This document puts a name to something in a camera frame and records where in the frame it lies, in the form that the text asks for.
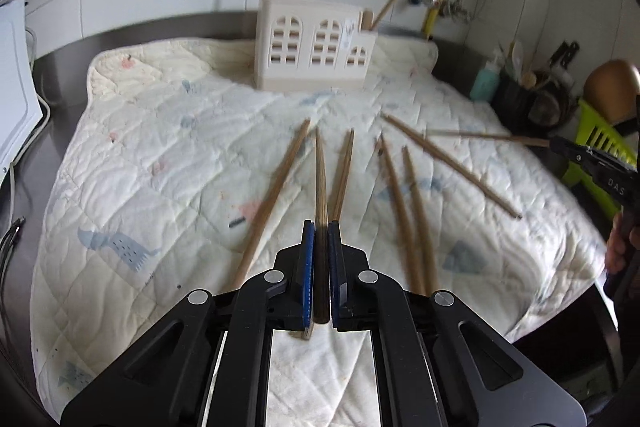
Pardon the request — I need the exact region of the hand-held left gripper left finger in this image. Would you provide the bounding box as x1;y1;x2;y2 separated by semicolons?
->
60;221;317;427

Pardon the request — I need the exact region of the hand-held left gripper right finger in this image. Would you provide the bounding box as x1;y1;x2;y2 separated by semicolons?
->
329;221;588;427

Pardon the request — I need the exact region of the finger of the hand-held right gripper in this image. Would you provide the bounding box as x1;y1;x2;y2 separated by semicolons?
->
547;137;593;164

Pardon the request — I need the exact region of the cream plastic utensil holder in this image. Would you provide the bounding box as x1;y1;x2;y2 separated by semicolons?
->
254;0;378;92

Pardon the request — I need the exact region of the person's right hand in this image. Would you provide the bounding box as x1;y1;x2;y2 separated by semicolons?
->
605;214;640;275

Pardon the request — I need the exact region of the green plastic rack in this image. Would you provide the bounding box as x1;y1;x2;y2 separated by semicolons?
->
562;99;640;220

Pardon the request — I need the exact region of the dark round wok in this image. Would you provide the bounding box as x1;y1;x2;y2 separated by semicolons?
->
527;74;578;128

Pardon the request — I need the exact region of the brown gourd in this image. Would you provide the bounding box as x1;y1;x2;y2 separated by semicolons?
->
582;59;640;124

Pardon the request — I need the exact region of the black utensil container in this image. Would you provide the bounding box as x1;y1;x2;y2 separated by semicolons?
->
492;72;533;130

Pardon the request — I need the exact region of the wooden spoon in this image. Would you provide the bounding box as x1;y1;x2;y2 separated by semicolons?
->
507;42;540;90

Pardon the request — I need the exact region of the teal plastic bottle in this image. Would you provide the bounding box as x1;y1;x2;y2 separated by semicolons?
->
470;52;505;104

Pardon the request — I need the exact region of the white quilted printed mat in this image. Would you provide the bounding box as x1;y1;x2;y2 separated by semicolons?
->
30;38;608;427

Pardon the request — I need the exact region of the white microwave oven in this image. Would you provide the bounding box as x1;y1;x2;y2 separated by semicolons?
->
0;0;43;165

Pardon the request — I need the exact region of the black handled knife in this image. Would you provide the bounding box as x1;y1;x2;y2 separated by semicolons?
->
547;41;581;70

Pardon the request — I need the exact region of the white power adapter with cables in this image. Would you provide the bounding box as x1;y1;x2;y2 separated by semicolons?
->
0;216;27;273

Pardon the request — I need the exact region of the white power cable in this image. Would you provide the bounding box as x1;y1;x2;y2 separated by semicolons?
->
25;27;52;148

